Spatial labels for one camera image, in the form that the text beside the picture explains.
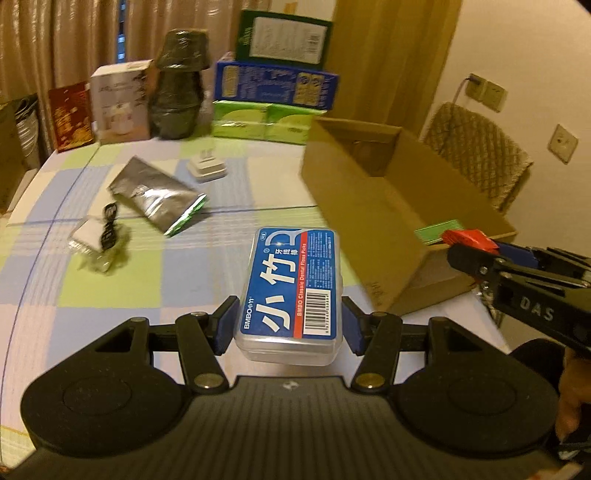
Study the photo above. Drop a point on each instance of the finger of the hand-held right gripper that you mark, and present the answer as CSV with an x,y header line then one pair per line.
x,y
515,254
471,261

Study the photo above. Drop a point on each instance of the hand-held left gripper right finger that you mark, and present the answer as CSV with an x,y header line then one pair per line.
x,y
353,330

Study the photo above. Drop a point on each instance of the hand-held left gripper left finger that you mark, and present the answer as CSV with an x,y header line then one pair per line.
x,y
224,328

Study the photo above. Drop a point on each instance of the red card packet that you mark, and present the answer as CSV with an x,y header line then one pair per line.
x,y
466,237

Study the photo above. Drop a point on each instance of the small green carton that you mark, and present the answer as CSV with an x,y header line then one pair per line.
x,y
436,233

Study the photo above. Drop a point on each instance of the blue label floss pick box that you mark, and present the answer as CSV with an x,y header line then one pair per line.
x,y
286,286

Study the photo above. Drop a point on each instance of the cardboard box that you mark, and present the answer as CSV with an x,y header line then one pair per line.
x,y
369,207

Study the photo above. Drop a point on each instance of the silver foil pouch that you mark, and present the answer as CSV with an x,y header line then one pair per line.
x,y
152,194

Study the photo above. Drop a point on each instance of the white power adapter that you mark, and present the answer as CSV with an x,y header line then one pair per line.
x,y
207,168

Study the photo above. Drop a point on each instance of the checked cloth desktop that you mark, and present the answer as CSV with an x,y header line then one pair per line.
x,y
184,258

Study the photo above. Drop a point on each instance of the person's right hand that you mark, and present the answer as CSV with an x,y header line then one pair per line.
x,y
577,397

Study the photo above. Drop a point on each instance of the green tissue pack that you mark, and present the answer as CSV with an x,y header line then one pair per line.
x,y
293,124
240,120

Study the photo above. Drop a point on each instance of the ochre curtain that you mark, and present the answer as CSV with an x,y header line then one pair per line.
x,y
392,60

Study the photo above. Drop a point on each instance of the stack of dark plastic cups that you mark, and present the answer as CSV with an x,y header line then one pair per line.
x,y
178,92

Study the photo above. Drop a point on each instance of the white humidifier carton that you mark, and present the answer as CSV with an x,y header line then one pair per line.
x,y
120,106

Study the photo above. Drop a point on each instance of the blue carton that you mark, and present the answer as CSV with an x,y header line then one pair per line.
x,y
272,85

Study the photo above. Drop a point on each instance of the red gold gift packet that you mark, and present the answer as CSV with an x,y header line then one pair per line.
x,y
69,120

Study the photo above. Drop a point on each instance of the grey striped bag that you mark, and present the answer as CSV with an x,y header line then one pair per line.
x,y
27,129

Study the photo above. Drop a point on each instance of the dark green carton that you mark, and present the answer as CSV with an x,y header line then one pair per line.
x,y
281,39

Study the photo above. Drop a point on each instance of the beige curtain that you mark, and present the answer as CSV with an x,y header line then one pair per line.
x,y
69,37

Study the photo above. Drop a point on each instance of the wall socket plate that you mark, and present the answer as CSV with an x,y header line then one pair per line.
x,y
563,143

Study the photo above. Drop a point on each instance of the empty wall outlet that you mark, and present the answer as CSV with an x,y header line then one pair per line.
x,y
495,96

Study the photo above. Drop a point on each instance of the wall outlet with plug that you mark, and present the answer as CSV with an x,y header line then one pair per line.
x,y
476,87

